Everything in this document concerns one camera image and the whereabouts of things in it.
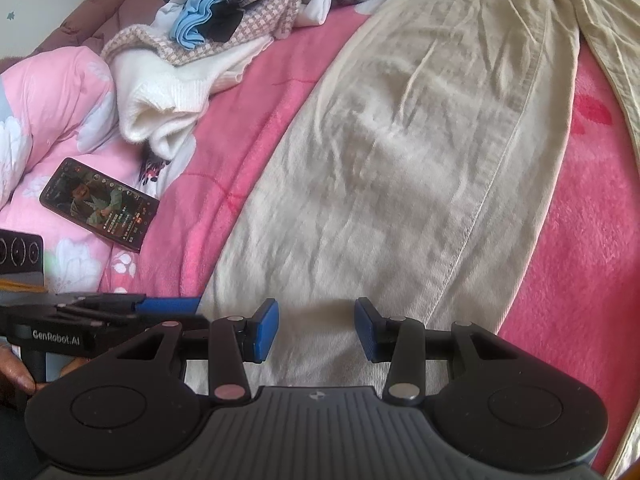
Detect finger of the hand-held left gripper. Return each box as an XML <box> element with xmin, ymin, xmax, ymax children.
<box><xmin>137</xmin><ymin>297</ymin><xmax>211</xmax><ymax>332</ymax></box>

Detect person's left hand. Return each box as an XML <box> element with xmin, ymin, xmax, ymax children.
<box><xmin>0</xmin><ymin>350</ymin><xmax>88</xmax><ymax>394</ymax></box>

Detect light blue garment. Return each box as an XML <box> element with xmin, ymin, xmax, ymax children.
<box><xmin>170</xmin><ymin>0</ymin><xmax>226</xmax><ymax>46</ymax></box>

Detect dark grey garment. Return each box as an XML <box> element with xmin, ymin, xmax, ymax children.
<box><xmin>207</xmin><ymin>7</ymin><xmax>246</xmax><ymax>41</ymax></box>

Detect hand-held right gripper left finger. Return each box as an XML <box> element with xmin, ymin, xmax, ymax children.
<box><xmin>120</xmin><ymin>298</ymin><xmax>280</xmax><ymax>403</ymax></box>

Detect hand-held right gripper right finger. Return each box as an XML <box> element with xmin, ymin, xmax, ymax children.
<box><xmin>354</xmin><ymin>298</ymin><xmax>518</xmax><ymax>405</ymax></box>

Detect beige pants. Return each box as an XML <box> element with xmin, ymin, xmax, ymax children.
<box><xmin>185</xmin><ymin>0</ymin><xmax>640</xmax><ymax>396</ymax></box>

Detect black smartphone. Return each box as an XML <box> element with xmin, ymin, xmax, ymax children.
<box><xmin>39</xmin><ymin>157</ymin><xmax>161</xmax><ymax>253</ymax></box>

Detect pink flowered quilt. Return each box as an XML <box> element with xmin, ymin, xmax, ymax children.
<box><xmin>0</xmin><ymin>47</ymin><xmax>166</xmax><ymax>296</ymax></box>

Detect pile of mixed clothes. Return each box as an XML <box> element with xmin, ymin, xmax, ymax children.
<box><xmin>107</xmin><ymin>0</ymin><xmax>333</xmax><ymax>158</ymax></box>

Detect pink floral blanket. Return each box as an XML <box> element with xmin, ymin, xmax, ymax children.
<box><xmin>97</xmin><ymin>0</ymin><xmax>640</xmax><ymax>476</ymax></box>

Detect pink houndstooth garment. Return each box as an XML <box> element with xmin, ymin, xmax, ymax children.
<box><xmin>100</xmin><ymin>0</ymin><xmax>306</xmax><ymax>68</ymax></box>

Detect person's black clothing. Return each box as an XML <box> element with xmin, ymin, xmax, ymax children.
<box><xmin>0</xmin><ymin>395</ymin><xmax>36</xmax><ymax>480</ymax></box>

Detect mauve quilt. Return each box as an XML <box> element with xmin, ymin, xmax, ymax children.
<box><xmin>32</xmin><ymin>0</ymin><xmax>176</xmax><ymax>58</ymax></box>

